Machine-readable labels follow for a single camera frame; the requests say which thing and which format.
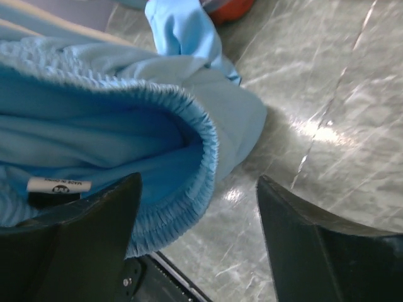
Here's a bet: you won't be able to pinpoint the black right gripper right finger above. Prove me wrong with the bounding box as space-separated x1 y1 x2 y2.
257 176 402 302

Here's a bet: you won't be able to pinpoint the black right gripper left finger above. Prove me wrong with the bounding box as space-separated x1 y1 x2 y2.
1 173 142 301

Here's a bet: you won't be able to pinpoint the light blue shorts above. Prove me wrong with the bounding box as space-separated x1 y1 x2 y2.
1 1 267 257

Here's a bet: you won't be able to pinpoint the grey bin with red cloth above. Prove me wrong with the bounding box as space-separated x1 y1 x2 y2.
201 0 255 24

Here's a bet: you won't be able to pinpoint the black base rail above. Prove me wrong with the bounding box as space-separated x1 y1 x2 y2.
115 252 212 302

